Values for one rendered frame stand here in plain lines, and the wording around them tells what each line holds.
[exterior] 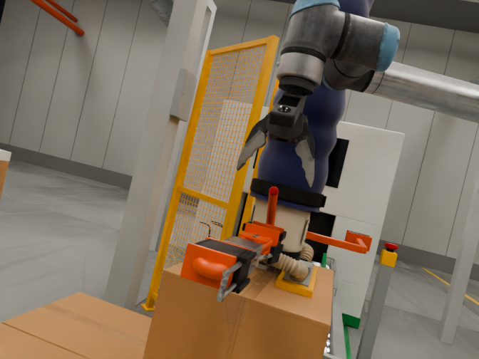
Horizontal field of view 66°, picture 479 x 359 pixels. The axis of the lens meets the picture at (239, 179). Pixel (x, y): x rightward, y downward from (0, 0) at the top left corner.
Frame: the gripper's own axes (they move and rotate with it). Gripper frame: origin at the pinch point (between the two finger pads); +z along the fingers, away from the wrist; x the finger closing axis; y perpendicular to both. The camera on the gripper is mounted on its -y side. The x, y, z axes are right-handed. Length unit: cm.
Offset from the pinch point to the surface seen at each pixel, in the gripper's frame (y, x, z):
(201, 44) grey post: 356, 187, -147
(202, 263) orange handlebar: -24.1, 2.6, 13.4
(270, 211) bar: 18.2, 1.5, 7.7
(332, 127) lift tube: 37.1, -7.5, -18.9
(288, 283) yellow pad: 25.1, -6.4, 25.0
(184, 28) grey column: 142, 101, -81
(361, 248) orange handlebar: 45, -24, 13
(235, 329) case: 9.5, 1.6, 34.5
